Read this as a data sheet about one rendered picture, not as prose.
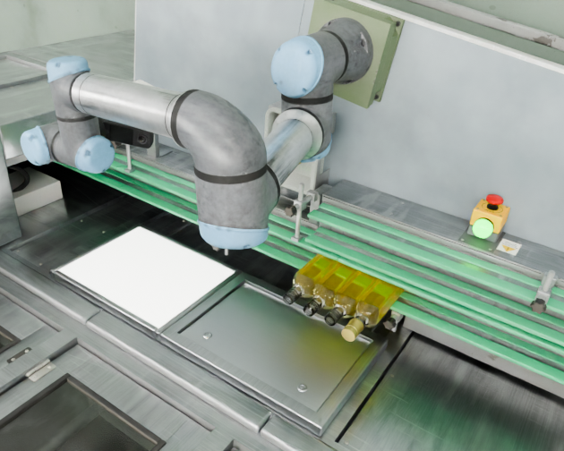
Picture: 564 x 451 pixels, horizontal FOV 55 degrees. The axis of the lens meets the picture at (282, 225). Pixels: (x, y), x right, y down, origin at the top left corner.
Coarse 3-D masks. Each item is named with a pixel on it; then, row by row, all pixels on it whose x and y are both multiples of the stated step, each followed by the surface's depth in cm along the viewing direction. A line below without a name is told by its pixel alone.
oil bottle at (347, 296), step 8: (360, 272) 136; (352, 280) 133; (360, 280) 133; (368, 280) 133; (344, 288) 130; (352, 288) 130; (360, 288) 130; (368, 288) 131; (336, 296) 128; (344, 296) 127; (352, 296) 127; (360, 296) 128; (336, 304) 127; (344, 304) 126; (352, 304) 126; (352, 312) 127
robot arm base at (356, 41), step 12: (324, 24) 126; (336, 24) 122; (348, 24) 122; (360, 24) 123; (336, 36) 118; (348, 36) 120; (360, 36) 122; (348, 48) 119; (360, 48) 122; (372, 48) 124; (348, 60) 120; (360, 60) 122; (348, 72) 123; (360, 72) 125
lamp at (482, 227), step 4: (476, 220) 127; (480, 220) 126; (484, 220) 125; (488, 220) 125; (476, 224) 125; (480, 224) 125; (484, 224) 124; (488, 224) 124; (492, 224) 125; (476, 228) 125; (480, 228) 125; (484, 228) 124; (488, 228) 124; (492, 228) 125; (476, 232) 126; (480, 232) 125; (484, 232) 125; (488, 232) 124; (480, 236) 126; (484, 236) 125
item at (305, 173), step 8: (272, 112) 148; (280, 112) 145; (272, 120) 150; (264, 136) 152; (296, 168) 159; (304, 168) 157; (312, 168) 147; (288, 176) 158; (296, 176) 158; (304, 176) 158; (312, 176) 148; (288, 184) 154; (296, 184) 154; (304, 184) 154; (312, 184) 149; (304, 192) 151
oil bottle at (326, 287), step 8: (344, 264) 139; (328, 272) 136; (336, 272) 136; (344, 272) 136; (352, 272) 136; (320, 280) 132; (328, 280) 133; (336, 280) 133; (344, 280) 133; (320, 288) 130; (328, 288) 130; (336, 288) 130; (312, 296) 131; (320, 296) 129; (328, 296) 129; (328, 304) 130
